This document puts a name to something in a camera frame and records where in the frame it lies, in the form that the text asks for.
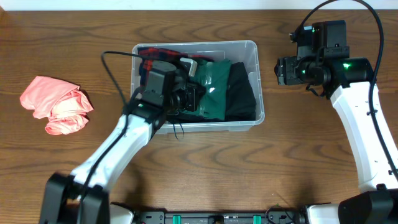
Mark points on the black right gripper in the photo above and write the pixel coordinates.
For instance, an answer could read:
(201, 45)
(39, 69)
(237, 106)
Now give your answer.
(290, 74)

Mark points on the dark green garment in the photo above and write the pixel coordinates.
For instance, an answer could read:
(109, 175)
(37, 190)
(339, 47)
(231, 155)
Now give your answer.
(214, 77)

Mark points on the large black garment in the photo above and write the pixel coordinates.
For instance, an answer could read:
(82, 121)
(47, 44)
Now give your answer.
(240, 100)

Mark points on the pink garment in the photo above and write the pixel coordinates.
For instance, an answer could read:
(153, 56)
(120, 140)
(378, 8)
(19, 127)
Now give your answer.
(63, 103)

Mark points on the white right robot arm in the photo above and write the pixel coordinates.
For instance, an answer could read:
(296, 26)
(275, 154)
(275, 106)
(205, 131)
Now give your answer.
(348, 84)

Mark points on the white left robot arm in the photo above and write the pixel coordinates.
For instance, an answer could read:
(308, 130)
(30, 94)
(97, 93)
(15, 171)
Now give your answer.
(83, 196)

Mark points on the clear plastic storage container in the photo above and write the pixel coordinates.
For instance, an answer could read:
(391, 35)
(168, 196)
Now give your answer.
(244, 51)

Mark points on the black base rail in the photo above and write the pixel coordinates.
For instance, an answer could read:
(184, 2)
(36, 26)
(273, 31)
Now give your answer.
(275, 214)

